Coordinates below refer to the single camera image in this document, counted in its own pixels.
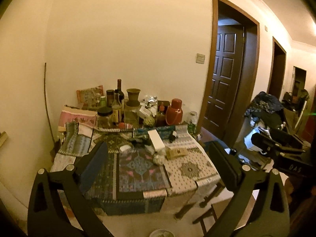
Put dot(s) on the clear glass ashtray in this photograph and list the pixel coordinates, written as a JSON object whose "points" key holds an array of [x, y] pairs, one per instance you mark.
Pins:
{"points": [[126, 148]]}

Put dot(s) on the thin stick against wall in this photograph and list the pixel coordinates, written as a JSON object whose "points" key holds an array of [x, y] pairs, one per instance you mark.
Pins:
{"points": [[46, 103]]}

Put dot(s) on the pink patterned box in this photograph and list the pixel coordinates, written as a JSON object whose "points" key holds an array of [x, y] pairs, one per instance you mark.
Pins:
{"points": [[69, 114]]}

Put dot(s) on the red patterned small can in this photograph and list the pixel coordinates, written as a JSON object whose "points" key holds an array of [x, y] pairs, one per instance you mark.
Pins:
{"points": [[124, 126]]}

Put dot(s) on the dark wooden panel door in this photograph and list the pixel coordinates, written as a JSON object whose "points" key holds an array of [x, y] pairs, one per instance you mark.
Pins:
{"points": [[225, 80]]}

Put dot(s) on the red thermos jug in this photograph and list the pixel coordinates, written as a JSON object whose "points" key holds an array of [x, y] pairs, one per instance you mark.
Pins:
{"points": [[174, 113]]}

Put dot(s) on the white plastic bag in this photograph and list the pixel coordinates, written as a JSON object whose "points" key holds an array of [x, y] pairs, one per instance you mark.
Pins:
{"points": [[248, 143]]}

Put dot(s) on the aluminium foil ball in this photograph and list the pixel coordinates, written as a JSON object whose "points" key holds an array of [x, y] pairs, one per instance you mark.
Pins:
{"points": [[158, 159]]}

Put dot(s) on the white labelled small box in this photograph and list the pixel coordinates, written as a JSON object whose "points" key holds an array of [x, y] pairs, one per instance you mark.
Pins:
{"points": [[144, 113]]}

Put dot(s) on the green custard apple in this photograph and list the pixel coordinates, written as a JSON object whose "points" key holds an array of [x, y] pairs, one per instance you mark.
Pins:
{"points": [[149, 121]]}

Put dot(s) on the patchwork patterned tablecloth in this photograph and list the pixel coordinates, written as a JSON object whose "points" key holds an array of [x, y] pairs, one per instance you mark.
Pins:
{"points": [[130, 183]]}

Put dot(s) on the wooden stool near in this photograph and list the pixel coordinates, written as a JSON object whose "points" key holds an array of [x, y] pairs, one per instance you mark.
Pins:
{"points": [[210, 217]]}

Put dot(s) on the glass jar white lid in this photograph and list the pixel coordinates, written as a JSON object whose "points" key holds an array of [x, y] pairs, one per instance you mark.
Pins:
{"points": [[193, 118]]}

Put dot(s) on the pile of dark clothes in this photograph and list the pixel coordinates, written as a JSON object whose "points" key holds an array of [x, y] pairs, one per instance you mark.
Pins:
{"points": [[266, 108]]}

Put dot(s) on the large clear glass jar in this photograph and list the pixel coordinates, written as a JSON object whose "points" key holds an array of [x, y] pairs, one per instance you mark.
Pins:
{"points": [[131, 116]]}

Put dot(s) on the white trash bowl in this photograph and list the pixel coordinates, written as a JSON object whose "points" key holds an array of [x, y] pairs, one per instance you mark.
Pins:
{"points": [[161, 233]]}

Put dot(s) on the black lid glass jar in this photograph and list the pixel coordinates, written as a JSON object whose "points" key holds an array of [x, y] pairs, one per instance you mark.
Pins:
{"points": [[104, 117]]}

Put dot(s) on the potted green plant jar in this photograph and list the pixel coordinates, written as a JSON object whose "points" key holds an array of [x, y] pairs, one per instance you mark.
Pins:
{"points": [[192, 130]]}

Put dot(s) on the brown clay vase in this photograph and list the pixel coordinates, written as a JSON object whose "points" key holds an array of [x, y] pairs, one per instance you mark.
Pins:
{"points": [[133, 95]]}

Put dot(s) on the dark wine bottle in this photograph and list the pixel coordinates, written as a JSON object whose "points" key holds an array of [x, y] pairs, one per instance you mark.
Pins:
{"points": [[120, 92]]}

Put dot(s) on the red cap sauce bottle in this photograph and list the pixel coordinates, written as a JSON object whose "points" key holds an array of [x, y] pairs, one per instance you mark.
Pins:
{"points": [[161, 117]]}

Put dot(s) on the wall light switch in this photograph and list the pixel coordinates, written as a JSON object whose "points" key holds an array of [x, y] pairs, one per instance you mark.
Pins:
{"points": [[200, 58]]}

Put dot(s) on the clear liquor bottle yellow label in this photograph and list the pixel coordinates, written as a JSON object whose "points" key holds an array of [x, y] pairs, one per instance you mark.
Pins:
{"points": [[117, 108]]}

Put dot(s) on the decorated orange picture board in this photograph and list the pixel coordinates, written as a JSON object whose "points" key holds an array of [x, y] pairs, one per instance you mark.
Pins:
{"points": [[90, 97]]}

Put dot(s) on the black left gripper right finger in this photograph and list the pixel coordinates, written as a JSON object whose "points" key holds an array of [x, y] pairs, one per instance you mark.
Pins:
{"points": [[270, 214]]}

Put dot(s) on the long white box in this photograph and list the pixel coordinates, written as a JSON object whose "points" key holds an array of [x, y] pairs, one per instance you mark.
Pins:
{"points": [[156, 140]]}

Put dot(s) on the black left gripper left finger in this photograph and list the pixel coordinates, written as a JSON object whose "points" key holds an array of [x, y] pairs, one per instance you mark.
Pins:
{"points": [[46, 215]]}

